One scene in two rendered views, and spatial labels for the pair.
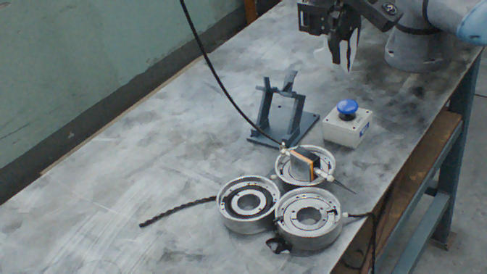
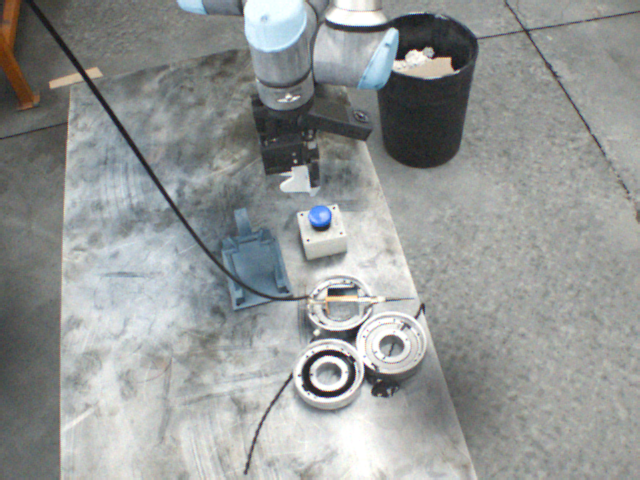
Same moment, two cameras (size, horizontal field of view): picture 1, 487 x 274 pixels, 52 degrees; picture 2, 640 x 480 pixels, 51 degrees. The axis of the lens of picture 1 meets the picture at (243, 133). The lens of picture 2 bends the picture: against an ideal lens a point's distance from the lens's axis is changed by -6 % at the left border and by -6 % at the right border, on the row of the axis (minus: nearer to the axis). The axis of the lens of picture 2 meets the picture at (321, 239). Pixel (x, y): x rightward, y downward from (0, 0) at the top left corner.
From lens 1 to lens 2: 0.56 m
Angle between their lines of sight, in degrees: 36
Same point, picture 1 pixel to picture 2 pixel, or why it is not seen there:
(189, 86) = (91, 290)
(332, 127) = (317, 244)
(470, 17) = (371, 70)
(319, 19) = (289, 156)
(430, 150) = not seen: hidden behind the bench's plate
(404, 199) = not seen: hidden behind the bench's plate
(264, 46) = (119, 185)
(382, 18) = (363, 130)
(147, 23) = not seen: outside the picture
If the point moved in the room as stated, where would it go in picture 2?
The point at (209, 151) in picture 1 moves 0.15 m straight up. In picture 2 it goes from (213, 351) to (191, 301)
